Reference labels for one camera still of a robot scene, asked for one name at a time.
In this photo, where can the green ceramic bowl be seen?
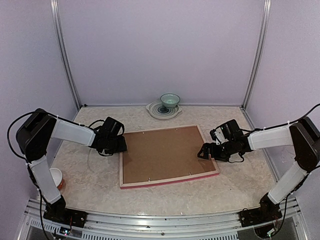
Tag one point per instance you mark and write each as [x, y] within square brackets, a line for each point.
[170, 100]

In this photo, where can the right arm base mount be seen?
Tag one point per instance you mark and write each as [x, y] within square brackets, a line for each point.
[266, 212]

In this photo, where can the left aluminium corner post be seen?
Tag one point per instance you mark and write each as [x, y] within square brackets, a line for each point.
[54, 5]

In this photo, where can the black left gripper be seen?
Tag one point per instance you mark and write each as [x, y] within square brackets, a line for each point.
[122, 147]

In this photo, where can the white bowl orange outside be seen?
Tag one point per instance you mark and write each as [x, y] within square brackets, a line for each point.
[57, 177]

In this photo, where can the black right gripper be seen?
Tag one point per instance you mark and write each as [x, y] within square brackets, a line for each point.
[205, 147]

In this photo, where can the wooden picture frame red edge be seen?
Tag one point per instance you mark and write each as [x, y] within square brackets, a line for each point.
[167, 181]

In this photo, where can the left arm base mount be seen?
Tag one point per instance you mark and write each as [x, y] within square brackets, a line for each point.
[59, 213]

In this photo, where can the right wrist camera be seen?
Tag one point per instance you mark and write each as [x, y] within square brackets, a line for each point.
[217, 136]

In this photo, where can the aluminium corner post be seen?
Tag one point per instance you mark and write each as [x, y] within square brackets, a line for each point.
[54, 5]
[258, 53]

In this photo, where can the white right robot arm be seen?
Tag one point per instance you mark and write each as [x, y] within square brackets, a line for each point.
[229, 139]

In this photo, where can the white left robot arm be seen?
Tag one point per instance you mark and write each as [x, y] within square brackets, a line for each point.
[41, 127]

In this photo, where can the right aluminium corner post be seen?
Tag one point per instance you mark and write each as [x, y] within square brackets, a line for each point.
[258, 53]

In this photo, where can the white plate green rings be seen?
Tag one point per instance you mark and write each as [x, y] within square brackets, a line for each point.
[160, 112]

